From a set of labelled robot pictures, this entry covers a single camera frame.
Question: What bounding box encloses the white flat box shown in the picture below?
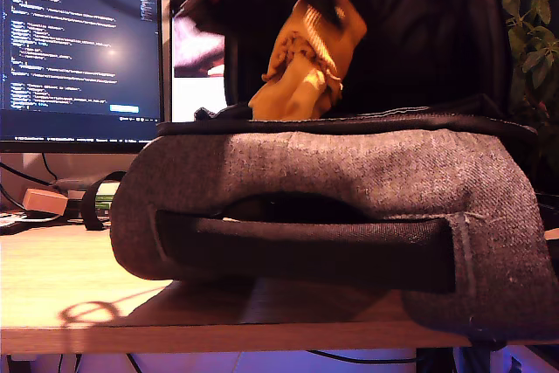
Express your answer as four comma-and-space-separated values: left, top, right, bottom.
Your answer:
94, 181, 121, 199

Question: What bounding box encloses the flat black desk device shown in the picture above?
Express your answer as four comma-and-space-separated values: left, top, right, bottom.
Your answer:
0, 211, 58, 237

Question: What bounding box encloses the grey fabric backpack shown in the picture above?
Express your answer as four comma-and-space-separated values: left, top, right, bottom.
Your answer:
108, 0, 559, 346

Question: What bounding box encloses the monitor with dark code screen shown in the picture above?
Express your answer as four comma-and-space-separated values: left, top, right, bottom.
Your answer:
0, 0, 171, 155

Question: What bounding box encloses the wide black table leg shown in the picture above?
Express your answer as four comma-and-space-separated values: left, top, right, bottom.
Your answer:
414, 346, 455, 373

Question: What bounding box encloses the black cable under table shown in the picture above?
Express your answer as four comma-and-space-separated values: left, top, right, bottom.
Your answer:
305, 349, 420, 365

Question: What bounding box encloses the black cable behind monitor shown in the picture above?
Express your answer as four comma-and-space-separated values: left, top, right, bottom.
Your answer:
0, 162, 56, 186

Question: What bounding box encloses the grey monitor stand base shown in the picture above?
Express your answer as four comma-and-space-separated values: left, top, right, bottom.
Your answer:
52, 174, 106, 190

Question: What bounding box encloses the monitor with white screen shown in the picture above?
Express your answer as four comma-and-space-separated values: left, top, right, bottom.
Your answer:
169, 0, 228, 123

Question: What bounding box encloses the tan cardboard box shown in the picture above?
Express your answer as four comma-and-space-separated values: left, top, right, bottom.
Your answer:
21, 188, 70, 216

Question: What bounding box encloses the yellow pair of socks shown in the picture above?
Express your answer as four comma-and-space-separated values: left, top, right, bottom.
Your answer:
247, 0, 369, 121

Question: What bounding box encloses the black backpack shoulder strap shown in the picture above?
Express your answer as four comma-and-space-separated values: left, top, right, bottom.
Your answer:
80, 170, 128, 232

